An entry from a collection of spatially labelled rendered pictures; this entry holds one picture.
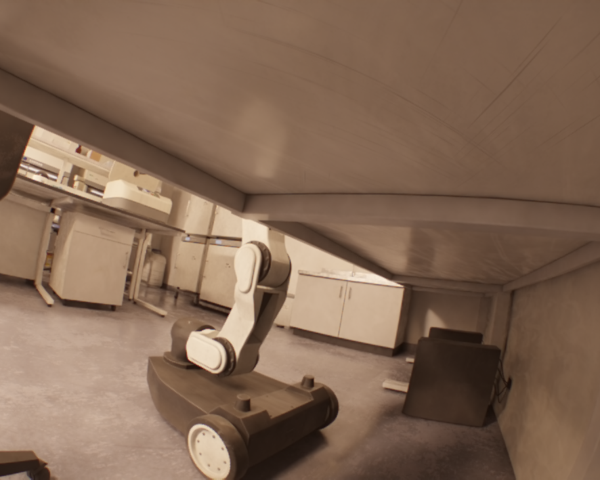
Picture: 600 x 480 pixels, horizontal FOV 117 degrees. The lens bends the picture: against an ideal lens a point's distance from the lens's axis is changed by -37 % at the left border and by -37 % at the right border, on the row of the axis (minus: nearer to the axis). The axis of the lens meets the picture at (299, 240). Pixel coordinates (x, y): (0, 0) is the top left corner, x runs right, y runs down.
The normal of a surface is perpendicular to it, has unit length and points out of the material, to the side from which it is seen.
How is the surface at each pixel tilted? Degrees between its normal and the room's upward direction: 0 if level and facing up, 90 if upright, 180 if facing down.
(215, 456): 90
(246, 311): 115
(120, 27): 180
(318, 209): 90
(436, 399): 90
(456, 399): 90
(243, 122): 180
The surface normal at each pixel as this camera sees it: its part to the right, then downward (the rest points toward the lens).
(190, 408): -0.52, -0.22
